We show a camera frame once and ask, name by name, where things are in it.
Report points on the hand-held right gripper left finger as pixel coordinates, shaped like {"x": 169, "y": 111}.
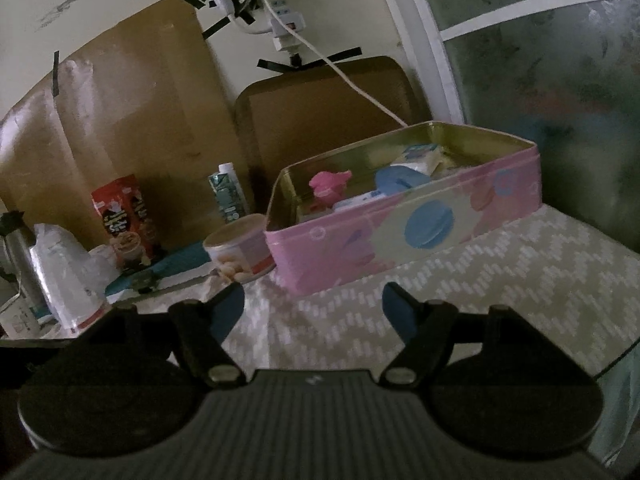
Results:
{"x": 227, "y": 310}

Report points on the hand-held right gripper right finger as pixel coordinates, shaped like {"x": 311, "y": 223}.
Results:
{"x": 400, "y": 312}

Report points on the pink tin box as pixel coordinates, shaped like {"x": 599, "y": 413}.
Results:
{"x": 410, "y": 232}

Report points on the white tube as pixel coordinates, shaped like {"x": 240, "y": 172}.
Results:
{"x": 360, "y": 201}

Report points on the blue packet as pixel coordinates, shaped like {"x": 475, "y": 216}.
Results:
{"x": 400, "y": 180}

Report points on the pink soft toy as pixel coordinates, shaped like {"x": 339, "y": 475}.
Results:
{"x": 329, "y": 186}

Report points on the light teal packet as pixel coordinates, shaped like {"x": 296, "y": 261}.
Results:
{"x": 417, "y": 156}

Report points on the round snack can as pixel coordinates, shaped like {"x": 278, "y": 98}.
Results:
{"x": 240, "y": 247}

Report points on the teal mat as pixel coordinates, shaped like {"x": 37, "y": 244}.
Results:
{"x": 175, "y": 262}

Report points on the zigzag patterned tablecloth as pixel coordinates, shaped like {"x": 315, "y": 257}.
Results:
{"x": 500, "y": 285}

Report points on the green and white carton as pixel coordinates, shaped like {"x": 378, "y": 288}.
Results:
{"x": 229, "y": 194}

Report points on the red snack bag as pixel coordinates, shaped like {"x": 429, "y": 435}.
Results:
{"x": 127, "y": 220}

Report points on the white plastic pouch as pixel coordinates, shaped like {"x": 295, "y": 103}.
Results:
{"x": 67, "y": 275}

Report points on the white printed mug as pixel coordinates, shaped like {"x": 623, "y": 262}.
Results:
{"x": 17, "y": 320}

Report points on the large cardboard sheet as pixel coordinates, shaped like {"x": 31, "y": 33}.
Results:
{"x": 130, "y": 120}

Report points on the metal flask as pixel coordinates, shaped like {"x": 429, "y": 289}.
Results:
{"x": 20, "y": 255}

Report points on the frosted glass window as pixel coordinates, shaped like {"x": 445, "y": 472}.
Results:
{"x": 540, "y": 60}

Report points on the white power strip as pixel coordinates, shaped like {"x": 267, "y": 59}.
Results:
{"x": 285, "y": 17}

